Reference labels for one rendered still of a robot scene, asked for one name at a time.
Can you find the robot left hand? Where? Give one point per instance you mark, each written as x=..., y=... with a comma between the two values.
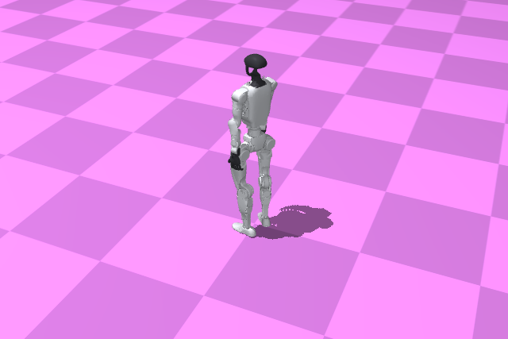
x=235, y=161

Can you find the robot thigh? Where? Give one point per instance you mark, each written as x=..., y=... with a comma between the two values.
x=264, y=159
x=239, y=177

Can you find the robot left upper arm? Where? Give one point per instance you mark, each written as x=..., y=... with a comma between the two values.
x=239, y=97

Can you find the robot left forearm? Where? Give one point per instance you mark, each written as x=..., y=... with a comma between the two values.
x=235, y=136

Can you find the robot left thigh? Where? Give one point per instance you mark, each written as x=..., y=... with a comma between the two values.
x=239, y=177

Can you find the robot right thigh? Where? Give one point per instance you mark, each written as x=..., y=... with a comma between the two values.
x=264, y=159

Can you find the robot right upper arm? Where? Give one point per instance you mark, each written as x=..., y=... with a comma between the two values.
x=273, y=85

